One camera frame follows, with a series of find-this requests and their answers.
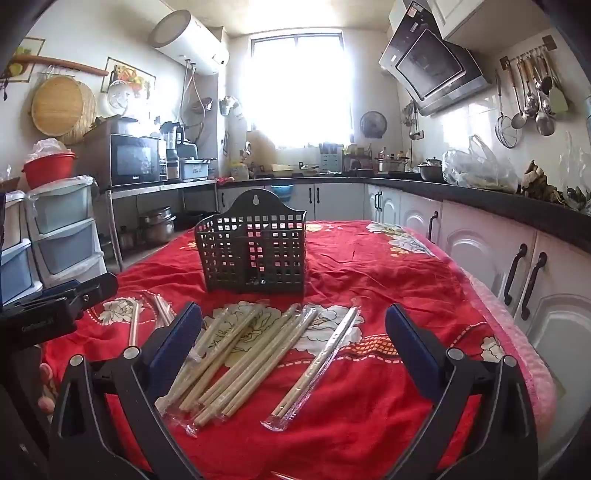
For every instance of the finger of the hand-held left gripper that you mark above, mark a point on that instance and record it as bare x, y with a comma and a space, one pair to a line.
94, 288

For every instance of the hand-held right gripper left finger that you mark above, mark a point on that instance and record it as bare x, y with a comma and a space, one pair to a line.
178, 341

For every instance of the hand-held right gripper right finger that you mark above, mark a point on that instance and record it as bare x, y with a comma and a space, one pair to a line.
413, 341

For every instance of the bunch of chopsticks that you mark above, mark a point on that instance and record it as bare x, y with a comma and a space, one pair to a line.
240, 355

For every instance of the black plastic utensil basket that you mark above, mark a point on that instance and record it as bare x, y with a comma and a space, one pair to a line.
231, 258

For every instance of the row of hanging steel utensils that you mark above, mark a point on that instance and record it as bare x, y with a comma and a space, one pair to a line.
545, 124

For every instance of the person's left hand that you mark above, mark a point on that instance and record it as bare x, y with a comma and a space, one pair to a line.
45, 373

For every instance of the white plastic drawer unit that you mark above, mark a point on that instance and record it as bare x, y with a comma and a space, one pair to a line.
64, 240
16, 272

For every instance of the small steel pot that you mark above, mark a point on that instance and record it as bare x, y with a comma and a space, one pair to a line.
127, 237

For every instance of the red floral blanket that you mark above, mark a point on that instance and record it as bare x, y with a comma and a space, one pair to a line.
369, 277

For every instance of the stacked steel pots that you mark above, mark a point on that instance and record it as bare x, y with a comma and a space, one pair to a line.
157, 230

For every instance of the white kitchen base cabinets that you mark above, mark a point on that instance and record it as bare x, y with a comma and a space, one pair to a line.
471, 240

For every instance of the steel shelf table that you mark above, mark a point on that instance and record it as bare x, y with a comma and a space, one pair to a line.
161, 187

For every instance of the red plastic basin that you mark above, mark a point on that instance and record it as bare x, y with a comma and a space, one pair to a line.
48, 173

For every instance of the black microwave oven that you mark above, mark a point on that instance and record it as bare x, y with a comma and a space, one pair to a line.
134, 161

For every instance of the crumpled white plastic bag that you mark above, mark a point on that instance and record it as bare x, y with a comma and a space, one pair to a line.
48, 146

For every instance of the round woven bamboo tray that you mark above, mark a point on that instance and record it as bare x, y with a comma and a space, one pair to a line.
85, 134

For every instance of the grey-blue plastic box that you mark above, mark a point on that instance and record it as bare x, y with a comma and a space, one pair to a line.
196, 170

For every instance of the blender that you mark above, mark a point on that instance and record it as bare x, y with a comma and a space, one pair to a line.
171, 138

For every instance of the steel pot with lid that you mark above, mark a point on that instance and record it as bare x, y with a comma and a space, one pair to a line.
430, 170

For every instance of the steel stock pot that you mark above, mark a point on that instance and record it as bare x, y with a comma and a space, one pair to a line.
391, 165

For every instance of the blue hanging basin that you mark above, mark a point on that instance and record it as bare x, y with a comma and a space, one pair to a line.
281, 190

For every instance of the clear plastic bag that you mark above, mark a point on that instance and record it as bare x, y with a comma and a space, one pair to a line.
480, 170

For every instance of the round wooden board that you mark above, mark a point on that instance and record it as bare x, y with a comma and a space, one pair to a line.
60, 106

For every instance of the bundle of dried leaves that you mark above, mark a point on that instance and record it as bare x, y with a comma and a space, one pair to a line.
535, 180

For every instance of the wooden cutting board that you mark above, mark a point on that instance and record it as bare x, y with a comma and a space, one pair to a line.
261, 150

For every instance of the bunch of hanging spatulas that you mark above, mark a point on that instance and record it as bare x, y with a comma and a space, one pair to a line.
411, 120

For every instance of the long wooden pole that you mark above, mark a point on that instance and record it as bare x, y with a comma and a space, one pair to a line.
69, 64

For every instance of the white water heater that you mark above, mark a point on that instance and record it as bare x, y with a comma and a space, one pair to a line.
189, 41

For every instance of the window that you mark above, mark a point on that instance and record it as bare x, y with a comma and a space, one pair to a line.
295, 92

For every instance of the black range hood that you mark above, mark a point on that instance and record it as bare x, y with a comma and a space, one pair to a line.
429, 64

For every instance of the white wall fan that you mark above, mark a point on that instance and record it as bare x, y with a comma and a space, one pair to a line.
121, 97

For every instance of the fruit wall poster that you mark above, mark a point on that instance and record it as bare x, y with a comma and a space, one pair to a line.
134, 76

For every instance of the small dark wall fan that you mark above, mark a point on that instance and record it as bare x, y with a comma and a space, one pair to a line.
373, 124

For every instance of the wall-mounted holder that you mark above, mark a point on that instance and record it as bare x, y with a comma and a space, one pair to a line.
228, 106

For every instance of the lemon wall poster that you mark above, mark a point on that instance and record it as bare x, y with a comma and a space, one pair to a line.
27, 50

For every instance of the white wall cabinet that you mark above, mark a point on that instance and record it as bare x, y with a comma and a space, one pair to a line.
485, 14

